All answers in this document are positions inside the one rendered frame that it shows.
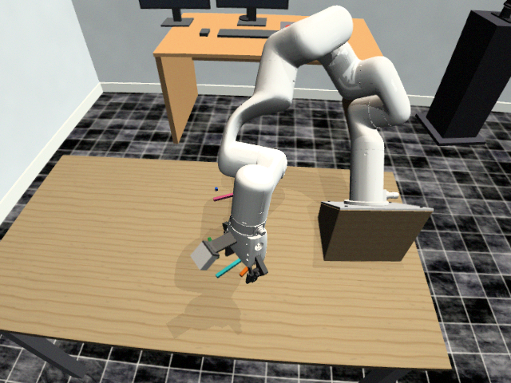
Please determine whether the turquoise rod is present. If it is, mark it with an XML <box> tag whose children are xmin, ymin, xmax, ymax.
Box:
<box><xmin>216</xmin><ymin>259</ymin><xmax>241</xmax><ymax>278</ymax></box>

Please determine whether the pink rod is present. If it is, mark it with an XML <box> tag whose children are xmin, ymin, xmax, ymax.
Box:
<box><xmin>213</xmin><ymin>193</ymin><xmax>233</xmax><ymax>202</ymax></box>

